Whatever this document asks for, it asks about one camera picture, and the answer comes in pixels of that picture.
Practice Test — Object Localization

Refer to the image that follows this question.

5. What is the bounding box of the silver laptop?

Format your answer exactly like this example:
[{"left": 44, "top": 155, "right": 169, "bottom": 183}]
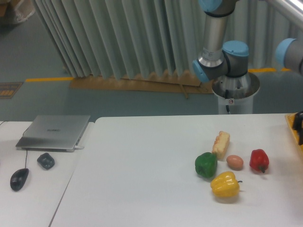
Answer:
[{"left": 16, "top": 115, "right": 90, "bottom": 151}]

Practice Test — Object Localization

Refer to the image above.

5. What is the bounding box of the dark grey small gadget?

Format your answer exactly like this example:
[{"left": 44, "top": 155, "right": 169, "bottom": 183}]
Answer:
[{"left": 37, "top": 153, "right": 55, "bottom": 170}]

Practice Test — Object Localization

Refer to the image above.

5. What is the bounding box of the yellow bell pepper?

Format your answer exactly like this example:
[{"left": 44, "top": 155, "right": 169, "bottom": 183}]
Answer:
[{"left": 210, "top": 171, "right": 241, "bottom": 198}]

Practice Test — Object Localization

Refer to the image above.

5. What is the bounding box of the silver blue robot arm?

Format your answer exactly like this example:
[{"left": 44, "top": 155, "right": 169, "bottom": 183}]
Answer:
[{"left": 192, "top": 0, "right": 303, "bottom": 147}]

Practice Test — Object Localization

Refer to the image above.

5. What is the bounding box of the cardboard box top left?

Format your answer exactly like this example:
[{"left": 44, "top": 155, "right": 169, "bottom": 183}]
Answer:
[{"left": 0, "top": 0, "right": 36, "bottom": 26}]

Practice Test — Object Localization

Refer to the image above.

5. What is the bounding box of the red bell pepper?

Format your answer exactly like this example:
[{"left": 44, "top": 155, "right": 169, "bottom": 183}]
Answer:
[{"left": 249, "top": 149, "right": 269, "bottom": 173}]

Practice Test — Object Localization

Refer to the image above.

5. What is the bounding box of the pale green pleated curtain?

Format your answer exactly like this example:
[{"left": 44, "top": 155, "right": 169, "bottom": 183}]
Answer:
[{"left": 33, "top": 0, "right": 303, "bottom": 79}]

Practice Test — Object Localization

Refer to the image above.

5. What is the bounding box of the toy bread slice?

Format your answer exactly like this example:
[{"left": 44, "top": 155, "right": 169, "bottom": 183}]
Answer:
[{"left": 212, "top": 131, "right": 230, "bottom": 159}]

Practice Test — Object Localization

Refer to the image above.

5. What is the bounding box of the green bell pepper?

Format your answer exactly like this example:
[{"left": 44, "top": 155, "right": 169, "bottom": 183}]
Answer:
[{"left": 195, "top": 152, "right": 217, "bottom": 178}]

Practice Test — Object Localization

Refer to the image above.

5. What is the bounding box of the black computer mouse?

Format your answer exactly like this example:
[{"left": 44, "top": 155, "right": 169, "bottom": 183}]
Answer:
[{"left": 10, "top": 168, "right": 29, "bottom": 192}]

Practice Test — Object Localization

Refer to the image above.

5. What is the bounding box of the floor warning sticker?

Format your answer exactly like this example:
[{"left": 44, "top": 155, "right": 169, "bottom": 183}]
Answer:
[{"left": 0, "top": 82, "right": 23, "bottom": 99}]

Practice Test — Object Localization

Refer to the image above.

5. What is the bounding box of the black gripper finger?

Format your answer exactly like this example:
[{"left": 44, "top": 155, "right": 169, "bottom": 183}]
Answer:
[{"left": 292, "top": 111, "right": 303, "bottom": 145}]

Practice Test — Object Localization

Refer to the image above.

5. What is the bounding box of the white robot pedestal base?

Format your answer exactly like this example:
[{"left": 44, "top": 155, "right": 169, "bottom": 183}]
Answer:
[{"left": 212, "top": 72, "right": 260, "bottom": 114}]

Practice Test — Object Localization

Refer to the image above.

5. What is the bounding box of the brown egg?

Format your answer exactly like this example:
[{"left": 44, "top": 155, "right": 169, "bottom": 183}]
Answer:
[{"left": 226, "top": 155, "right": 244, "bottom": 170}]

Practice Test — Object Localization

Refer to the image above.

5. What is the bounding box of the yellow woven basket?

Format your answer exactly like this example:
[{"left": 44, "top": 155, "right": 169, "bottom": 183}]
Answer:
[{"left": 285, "top": 113, "right": 303, "bottom": 154}]

